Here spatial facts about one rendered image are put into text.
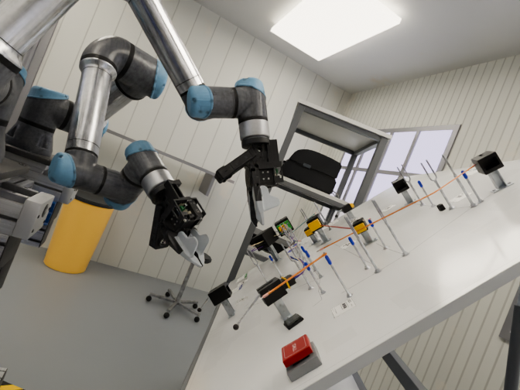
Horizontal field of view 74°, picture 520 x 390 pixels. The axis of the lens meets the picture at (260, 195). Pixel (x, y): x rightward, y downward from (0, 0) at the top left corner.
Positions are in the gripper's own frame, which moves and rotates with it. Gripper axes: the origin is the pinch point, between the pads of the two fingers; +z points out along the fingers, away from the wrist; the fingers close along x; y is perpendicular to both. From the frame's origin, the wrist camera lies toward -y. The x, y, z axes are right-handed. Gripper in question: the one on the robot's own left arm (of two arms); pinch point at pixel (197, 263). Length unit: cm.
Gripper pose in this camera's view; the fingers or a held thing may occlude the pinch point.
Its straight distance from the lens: 81.8
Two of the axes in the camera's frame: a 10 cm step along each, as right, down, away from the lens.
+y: 6.0, -6.4, -4.8
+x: 5.9, -0.6, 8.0
